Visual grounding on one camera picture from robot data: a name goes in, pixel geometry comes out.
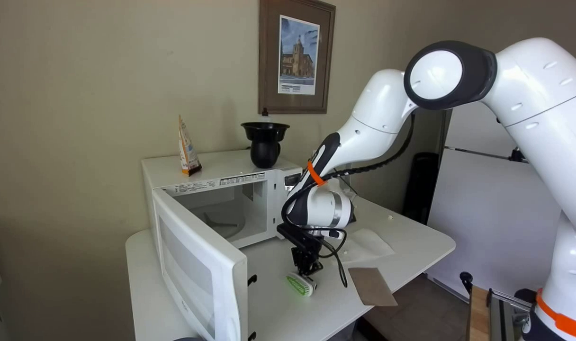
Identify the white board panel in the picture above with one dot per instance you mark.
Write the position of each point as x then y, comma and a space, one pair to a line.
490, 215

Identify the white brush with green bristles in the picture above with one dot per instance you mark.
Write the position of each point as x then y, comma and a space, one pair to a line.
301, 285

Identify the wooden framed picture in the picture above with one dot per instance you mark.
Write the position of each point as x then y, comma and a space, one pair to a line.
270, 58

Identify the brown cardboard piece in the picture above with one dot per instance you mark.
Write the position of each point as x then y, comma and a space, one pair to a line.
373, 287

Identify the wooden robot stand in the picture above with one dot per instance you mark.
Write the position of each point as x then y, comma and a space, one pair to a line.
479, 316

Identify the black tall object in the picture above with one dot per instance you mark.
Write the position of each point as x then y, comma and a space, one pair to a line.
422, 191

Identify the metal robot mounting frame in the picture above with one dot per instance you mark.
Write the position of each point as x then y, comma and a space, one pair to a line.
509, 316

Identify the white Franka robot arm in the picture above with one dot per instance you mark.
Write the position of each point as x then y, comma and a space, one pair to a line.
541, 83

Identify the white microwave oven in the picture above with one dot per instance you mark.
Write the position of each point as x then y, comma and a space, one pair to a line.
206, 253

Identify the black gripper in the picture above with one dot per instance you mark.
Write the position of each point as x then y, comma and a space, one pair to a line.
308, 253

